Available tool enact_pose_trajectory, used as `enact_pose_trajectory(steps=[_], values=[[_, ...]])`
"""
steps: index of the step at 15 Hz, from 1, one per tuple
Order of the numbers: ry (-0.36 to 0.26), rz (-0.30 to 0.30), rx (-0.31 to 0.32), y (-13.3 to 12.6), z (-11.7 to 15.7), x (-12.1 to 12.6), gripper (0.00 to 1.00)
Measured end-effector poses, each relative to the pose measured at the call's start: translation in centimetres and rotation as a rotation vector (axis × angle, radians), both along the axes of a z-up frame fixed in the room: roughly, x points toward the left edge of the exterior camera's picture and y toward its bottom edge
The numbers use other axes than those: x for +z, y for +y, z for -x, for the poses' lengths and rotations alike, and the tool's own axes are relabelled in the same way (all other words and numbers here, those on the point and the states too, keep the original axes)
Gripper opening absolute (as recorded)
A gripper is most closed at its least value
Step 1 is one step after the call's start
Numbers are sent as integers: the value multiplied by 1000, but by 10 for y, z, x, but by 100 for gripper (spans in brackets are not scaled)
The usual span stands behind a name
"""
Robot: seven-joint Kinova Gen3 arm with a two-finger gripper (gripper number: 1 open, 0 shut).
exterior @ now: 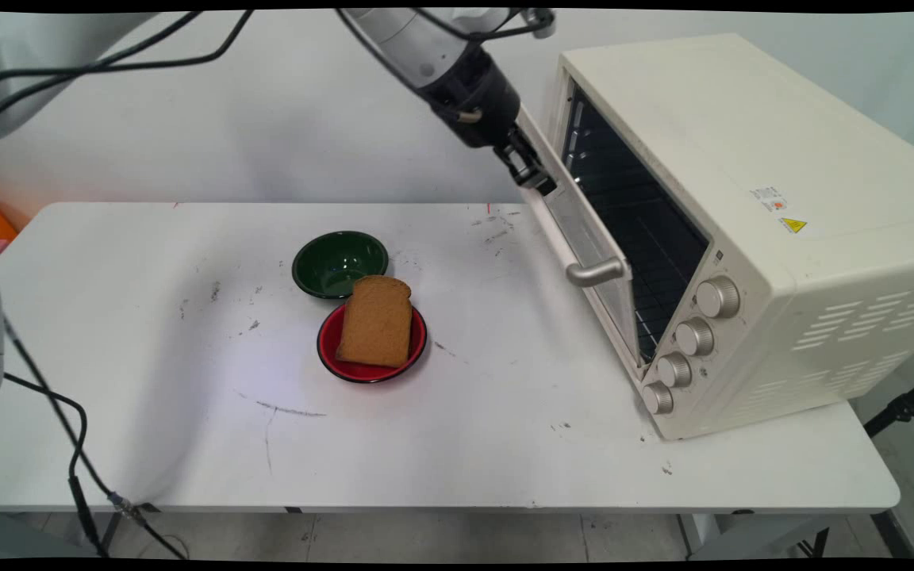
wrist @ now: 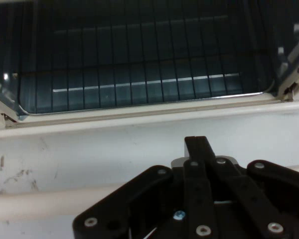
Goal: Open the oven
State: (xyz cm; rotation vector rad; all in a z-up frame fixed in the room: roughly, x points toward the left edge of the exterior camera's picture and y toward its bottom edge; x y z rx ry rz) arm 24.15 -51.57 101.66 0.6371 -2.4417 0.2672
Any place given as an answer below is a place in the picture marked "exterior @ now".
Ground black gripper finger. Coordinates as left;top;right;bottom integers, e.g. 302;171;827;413
510;126;559;197
494;140;536;189

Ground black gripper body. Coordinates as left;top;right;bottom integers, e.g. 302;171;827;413
416;46;523;151

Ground glass oven door with handle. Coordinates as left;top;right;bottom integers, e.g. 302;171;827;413
514;107;643;368

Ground dark green bowl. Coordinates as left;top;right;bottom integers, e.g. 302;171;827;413
291;230;390;301

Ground brown bread slice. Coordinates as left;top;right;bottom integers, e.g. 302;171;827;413
335;274;414;370

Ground largest silver oven knob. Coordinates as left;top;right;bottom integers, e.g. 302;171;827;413
696;276;742;320

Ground white label sticker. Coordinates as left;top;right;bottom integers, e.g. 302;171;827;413
750;186;789;213

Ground red plate with black rim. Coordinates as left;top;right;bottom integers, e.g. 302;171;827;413
317;301;429;385

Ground cream toaster oven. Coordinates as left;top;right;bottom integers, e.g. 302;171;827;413
548;33;914;441

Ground black tripod stand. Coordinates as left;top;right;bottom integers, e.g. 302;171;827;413
862;369;914;439

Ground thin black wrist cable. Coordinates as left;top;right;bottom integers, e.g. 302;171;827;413
416;8;558;44

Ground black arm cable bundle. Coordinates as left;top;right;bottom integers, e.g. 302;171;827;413
0;10;256;145

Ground grey table leg frame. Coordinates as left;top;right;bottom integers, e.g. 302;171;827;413
678;512;914;561

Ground black cable with connector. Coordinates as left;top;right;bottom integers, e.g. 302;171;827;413
0;316;190;561

